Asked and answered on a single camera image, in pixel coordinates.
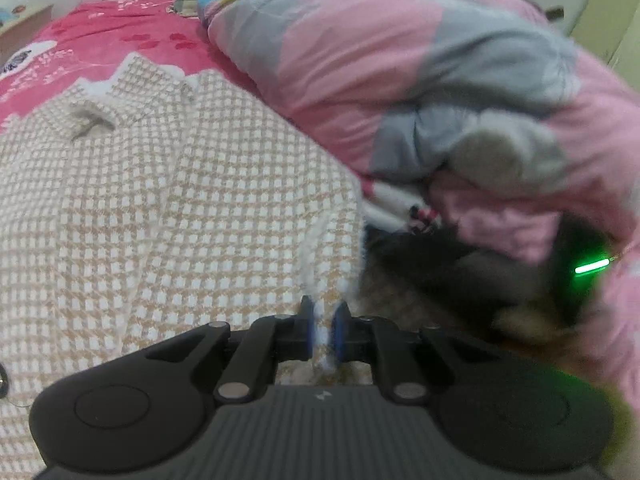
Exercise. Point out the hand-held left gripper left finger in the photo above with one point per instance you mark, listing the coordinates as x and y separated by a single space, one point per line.
307 330

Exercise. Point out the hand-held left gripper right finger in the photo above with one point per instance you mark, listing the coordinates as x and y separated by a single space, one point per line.
341 332

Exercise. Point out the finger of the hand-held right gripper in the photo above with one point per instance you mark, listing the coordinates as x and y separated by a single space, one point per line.
425 265

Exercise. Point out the beige houndstooth jacket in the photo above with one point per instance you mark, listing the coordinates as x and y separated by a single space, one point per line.
150 210

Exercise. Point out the person's right forearm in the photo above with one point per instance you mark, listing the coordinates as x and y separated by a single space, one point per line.
540 330

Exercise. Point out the person's fuzzy green clothing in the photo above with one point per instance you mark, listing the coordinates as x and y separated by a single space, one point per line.
620 420

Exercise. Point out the pink grey blue quilt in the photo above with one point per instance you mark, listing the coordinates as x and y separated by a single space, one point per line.
375 60

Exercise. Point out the pale cream cabinet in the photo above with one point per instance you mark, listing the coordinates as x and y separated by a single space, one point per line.
605 20

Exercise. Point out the pink floral blanket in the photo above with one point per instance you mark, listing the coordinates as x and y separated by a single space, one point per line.
100 30

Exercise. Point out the cream nightstand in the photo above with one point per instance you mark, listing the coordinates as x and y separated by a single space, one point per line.
25 30

